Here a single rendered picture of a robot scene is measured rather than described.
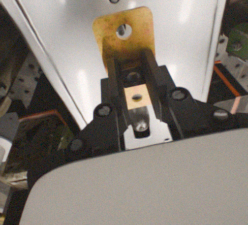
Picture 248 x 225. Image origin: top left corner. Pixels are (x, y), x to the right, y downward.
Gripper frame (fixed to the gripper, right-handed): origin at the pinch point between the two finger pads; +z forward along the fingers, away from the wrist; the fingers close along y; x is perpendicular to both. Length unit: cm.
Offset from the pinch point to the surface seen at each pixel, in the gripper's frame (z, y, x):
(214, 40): 10.7, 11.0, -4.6
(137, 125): 5.8, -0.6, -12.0
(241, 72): 40, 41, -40
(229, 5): 17.5, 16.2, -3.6
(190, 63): 10.4, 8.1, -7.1
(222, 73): 18.2, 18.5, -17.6
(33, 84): 40, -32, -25
